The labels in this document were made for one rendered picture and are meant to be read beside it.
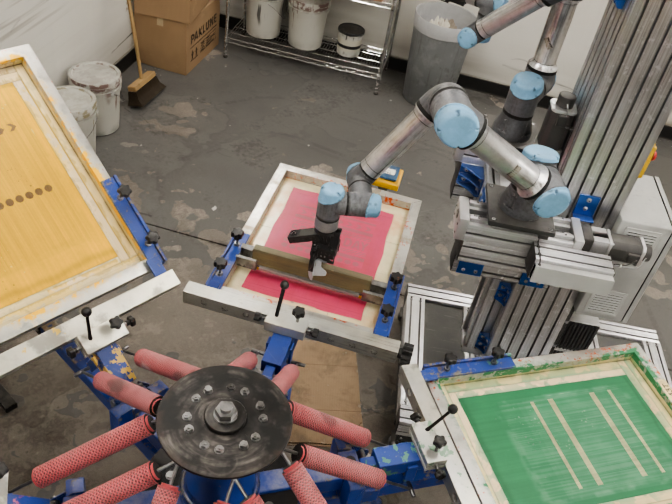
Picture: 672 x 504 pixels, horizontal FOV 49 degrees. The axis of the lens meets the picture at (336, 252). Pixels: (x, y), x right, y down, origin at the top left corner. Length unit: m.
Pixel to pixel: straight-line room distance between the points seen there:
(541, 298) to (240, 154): 2.43
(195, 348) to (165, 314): 0.26
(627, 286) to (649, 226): 0.28
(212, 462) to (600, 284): 1.47
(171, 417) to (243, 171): 3.09
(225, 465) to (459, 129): 1.09
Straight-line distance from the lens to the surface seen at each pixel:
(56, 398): 3.40
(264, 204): 2.74
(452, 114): 2.06
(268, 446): 1.64
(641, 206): 2.87
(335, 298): 2.46
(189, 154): 4.74
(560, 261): 2.53
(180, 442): 1.64
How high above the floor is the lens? 2.66
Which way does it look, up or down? 40 degrees down
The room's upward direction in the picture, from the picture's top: 11 degrees clockwise
